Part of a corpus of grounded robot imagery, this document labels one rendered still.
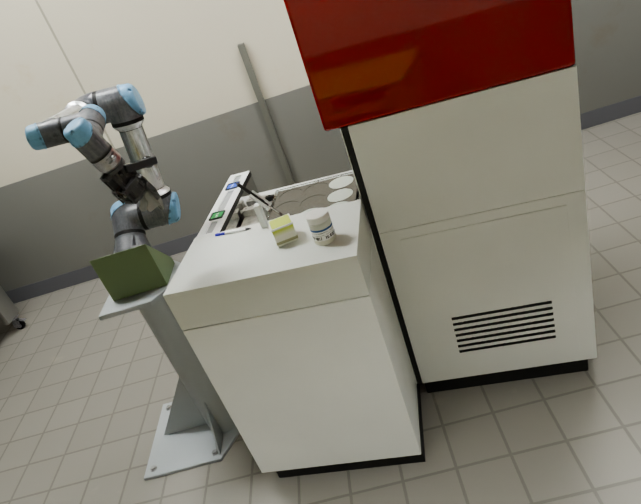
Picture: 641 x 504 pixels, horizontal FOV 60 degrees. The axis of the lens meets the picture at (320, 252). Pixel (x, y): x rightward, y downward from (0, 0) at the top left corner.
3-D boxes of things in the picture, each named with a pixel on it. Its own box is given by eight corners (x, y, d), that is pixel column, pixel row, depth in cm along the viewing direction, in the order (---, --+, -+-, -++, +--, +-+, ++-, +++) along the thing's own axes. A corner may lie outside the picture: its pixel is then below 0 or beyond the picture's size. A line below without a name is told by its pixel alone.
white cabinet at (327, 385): (413, 307, 284) (374, 165, 244) (426, 468, 204) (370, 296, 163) (297, 328, 300) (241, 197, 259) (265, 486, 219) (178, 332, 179)
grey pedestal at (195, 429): (145, 481, 240) (42, 341, 200) (164, 406, 278) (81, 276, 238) (255, 452, 235) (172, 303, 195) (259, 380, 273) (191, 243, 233)
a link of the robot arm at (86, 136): (85, 109, 152) (81, 125, 145) (113, 139, 159) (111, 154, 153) (63, 124, 153) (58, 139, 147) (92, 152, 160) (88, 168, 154)
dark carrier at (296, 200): (358, 173, 222) (358, 172, 222) (354, 214, 193) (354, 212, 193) (278, 192, 230) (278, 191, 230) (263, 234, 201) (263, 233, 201)
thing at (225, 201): (260, 197, 251) (249, 170, 245) (233, 264, 205) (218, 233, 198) (241, 202, 254) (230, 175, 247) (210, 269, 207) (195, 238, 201)
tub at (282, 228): (295, 230, 181) (288, 212, 177) (299, 240, 174) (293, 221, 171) (274, 238, 180) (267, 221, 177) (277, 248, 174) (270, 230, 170)
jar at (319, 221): (337, 231, 171) (328, 205, 167) (335, 243, 165) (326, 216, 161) (316, 236, 173) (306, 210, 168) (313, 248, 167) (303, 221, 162)
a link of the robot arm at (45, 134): (67, 96, 198) (16, 121, 154) (97, 89, 198) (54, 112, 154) (80, 128, 203) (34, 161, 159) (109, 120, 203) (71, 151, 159)
